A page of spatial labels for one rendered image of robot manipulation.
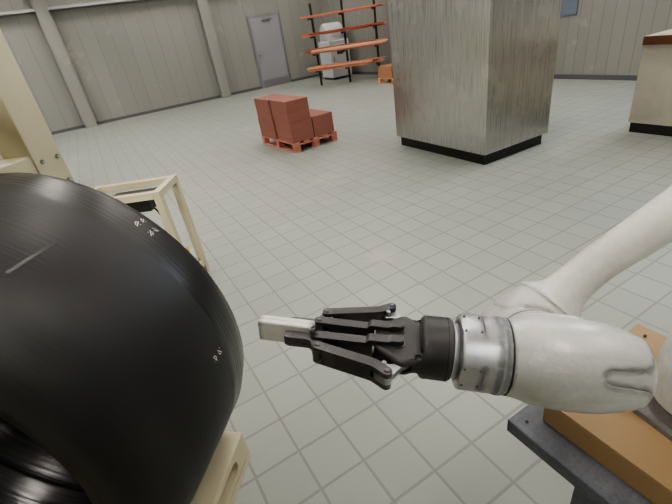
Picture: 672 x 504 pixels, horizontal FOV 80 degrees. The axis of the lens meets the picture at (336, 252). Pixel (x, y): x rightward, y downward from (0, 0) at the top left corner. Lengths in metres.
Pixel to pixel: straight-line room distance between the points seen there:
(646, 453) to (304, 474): 1.22
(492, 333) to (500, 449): 1.43
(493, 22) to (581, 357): 4.12
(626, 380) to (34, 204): 0.68
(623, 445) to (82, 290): 1.01
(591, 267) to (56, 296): 0.66
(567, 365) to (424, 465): 1.38
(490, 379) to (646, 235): 0.29
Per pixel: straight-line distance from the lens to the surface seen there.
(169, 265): 0.56
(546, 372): 0.49
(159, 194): 2.81
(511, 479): 1.84
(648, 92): 5.73
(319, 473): 1.85
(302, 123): 6.12
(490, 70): 4.50
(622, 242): 0.66
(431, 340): 0.47
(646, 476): 1.08
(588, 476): 1.11
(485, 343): 0.48
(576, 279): 0.67
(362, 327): 0.50
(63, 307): 0.48
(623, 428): 1.12
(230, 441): 0.91
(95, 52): 14.28
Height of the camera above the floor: 1.55
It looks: 29 degrees down
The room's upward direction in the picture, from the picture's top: 9 degrees counter-clockwise
